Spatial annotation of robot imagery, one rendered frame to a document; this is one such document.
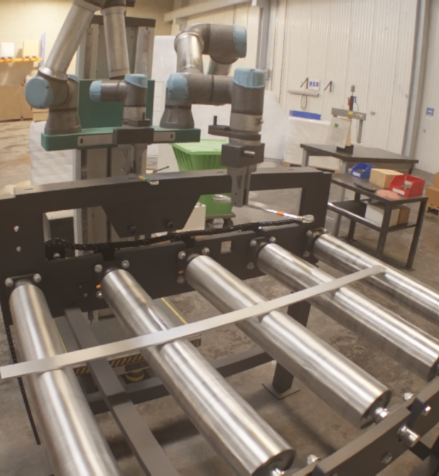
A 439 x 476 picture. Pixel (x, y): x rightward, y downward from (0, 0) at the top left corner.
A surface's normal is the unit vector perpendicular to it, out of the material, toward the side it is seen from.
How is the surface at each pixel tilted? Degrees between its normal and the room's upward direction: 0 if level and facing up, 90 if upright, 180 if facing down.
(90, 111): 90
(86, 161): 90
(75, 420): 8
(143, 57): 90
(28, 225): 90
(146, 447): 0
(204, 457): 0
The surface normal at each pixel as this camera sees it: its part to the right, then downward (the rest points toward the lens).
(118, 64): 0.20, 0.32
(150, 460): 0.07, -0.93
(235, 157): -0.54, 0.28
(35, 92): -0.22, 0.45
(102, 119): 0.51, 0.35
